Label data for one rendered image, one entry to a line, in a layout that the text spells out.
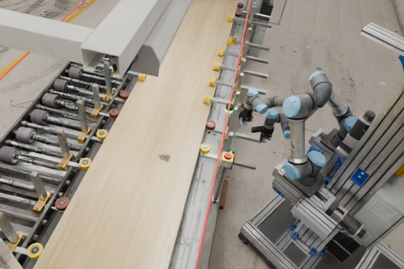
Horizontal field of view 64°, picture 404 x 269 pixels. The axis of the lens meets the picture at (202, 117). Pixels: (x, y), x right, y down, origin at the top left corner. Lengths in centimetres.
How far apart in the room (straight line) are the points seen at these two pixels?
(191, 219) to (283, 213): 102
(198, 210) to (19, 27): 203
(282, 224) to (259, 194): 48
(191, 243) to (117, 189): 63
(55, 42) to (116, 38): 11
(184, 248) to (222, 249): 78
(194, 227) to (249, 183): 120
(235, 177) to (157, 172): 135
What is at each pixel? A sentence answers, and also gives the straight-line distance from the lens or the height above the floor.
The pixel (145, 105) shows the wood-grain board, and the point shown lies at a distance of 272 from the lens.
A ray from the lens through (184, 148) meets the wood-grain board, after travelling 243.
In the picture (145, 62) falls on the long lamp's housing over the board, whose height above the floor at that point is 234.
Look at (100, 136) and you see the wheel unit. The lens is 251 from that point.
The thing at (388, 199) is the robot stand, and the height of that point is 123.
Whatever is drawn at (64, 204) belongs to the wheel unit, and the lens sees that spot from 222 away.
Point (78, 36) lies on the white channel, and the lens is 62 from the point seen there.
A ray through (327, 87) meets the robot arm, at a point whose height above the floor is 154.
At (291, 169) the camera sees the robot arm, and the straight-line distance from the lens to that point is 207.
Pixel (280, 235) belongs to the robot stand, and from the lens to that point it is 302.
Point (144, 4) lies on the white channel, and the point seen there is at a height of 246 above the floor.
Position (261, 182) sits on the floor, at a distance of 351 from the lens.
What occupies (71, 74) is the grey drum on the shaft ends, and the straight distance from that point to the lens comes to 321.
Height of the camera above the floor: 278
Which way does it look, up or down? 45 degrees down
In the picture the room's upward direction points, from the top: 10 degrees clockwise
